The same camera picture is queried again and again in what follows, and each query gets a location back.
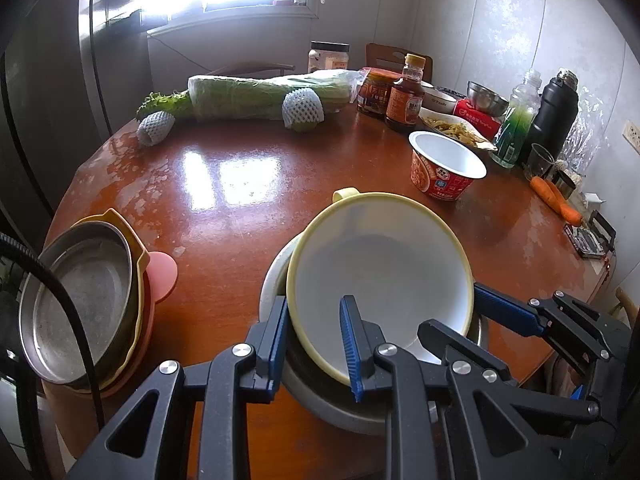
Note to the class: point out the brown sauce bottle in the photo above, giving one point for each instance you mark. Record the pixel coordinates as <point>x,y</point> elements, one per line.
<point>402,105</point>

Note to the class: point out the yellow shell-shaped plate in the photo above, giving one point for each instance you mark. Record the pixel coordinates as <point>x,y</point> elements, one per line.
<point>115,218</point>

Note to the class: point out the empty white foam net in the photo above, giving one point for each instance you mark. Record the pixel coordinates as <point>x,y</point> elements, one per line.
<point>155,127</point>

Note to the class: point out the small dark tin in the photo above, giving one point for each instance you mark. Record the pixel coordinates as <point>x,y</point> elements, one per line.
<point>565,182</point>

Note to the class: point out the clear plastic bag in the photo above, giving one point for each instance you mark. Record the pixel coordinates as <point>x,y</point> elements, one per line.
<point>582,135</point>

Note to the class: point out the plate of cooked food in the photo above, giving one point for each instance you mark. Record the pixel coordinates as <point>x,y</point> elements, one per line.
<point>450,127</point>

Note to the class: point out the white wall outlet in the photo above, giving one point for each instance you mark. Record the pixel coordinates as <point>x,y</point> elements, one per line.
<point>632,137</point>

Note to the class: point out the green leaf lettuce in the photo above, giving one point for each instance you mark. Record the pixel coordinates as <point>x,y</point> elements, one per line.
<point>165,102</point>

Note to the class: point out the glass jar with black lid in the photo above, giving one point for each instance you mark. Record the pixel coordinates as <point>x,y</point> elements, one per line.
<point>327,59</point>

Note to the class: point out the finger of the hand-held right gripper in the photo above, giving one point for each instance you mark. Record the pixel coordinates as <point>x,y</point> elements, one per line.
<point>505,305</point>
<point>440,340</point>

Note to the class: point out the yellow enamel bowl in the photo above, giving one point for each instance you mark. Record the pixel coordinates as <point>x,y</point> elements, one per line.
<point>380,260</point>

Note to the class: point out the grey refrigerator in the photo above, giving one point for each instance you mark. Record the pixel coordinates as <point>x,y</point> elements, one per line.
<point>50,85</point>

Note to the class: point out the red instant noodle cup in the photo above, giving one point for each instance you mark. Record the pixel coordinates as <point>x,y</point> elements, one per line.
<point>440,180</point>

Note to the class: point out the red tissue box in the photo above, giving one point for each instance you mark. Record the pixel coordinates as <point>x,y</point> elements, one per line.
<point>475,120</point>

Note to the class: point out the fruit in white foam net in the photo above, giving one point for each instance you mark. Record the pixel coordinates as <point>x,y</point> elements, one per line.
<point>302,107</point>

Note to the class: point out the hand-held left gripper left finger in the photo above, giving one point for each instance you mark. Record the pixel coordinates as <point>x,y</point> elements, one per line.
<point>276,350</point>

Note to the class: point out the clear drinking glass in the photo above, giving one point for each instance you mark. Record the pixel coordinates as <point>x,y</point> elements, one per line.
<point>539,162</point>

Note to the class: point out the small white bowl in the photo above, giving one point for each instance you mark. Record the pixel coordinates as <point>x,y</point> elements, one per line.
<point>442,102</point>

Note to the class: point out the large stainless steel bowl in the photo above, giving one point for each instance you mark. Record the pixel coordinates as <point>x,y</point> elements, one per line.
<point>320,405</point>

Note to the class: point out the red sauce jar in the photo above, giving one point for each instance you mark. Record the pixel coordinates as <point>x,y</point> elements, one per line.
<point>375,97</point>

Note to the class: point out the round stainless steel plate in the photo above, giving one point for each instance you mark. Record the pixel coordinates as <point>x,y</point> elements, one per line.
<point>75,305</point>

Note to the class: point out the light wooden chair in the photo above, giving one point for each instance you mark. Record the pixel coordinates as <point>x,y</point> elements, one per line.
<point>629,305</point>

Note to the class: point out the wooden chair back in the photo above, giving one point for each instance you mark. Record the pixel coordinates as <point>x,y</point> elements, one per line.
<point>385,55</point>

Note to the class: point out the black thermos flask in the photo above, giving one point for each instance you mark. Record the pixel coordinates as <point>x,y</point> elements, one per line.
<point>552,115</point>

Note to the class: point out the small stainless steel bowl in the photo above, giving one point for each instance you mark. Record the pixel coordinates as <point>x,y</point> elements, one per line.
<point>487,97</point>

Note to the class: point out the orange carrot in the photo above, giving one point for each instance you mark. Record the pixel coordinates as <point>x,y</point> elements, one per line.
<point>552,197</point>

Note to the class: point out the salmon pink plate with ears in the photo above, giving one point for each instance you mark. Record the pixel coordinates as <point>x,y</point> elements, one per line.
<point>162,272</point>

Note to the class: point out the black metal clip tool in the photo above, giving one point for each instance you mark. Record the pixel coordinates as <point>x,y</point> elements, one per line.
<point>590,240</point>

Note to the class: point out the green dish soap bottle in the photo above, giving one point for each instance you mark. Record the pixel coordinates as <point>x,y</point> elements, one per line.
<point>512,130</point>

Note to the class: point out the wrapped napa cabbage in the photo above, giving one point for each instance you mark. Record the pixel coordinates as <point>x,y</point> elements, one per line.
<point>240,97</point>

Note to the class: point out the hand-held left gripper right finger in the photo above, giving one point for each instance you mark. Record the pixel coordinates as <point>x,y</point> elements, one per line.
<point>350,350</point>

